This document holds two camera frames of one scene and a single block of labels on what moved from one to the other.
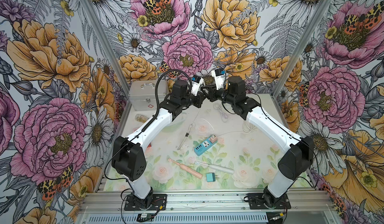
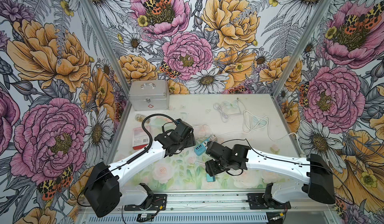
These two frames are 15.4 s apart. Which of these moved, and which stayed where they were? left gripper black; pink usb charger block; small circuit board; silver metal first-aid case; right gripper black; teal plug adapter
Moved: right gripper black; left gripper black
Stayed: small circuit board; silver metal first-aid case; teal plug adapter; pink usb charger block
